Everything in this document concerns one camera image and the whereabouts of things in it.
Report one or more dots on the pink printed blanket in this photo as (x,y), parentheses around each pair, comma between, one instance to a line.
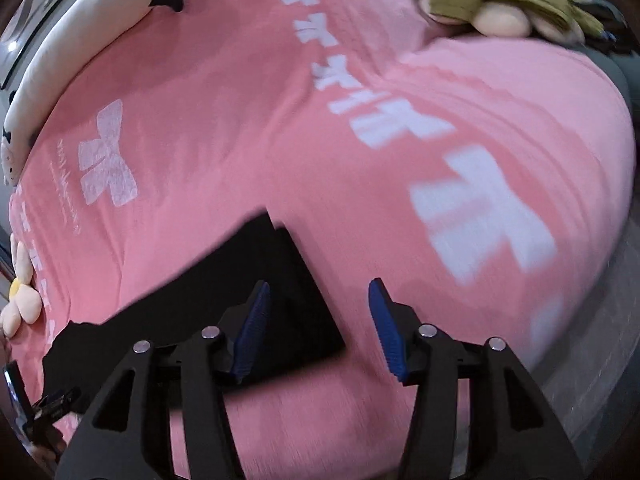
(300,160)

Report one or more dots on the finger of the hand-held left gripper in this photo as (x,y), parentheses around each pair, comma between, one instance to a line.
(57,402)

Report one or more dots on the framed wall picture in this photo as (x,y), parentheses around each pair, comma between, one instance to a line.
(30,25)

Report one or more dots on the cream plush toy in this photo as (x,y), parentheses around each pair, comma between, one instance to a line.
(500,21)

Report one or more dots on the long white plush pillow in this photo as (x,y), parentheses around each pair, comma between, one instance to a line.
(75,45)

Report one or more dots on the black pants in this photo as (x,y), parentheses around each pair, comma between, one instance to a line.
(300,285)

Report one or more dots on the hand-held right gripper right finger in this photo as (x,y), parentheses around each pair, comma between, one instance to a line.
(387,330)

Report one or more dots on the cream flower plush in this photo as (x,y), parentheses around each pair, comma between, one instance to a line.
(25,305)

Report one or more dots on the grey bed mattress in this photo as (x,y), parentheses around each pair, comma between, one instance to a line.
(615,260)

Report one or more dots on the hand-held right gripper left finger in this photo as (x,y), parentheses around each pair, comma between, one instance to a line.
(252,330)

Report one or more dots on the dark object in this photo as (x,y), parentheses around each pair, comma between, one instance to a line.
(607,27)

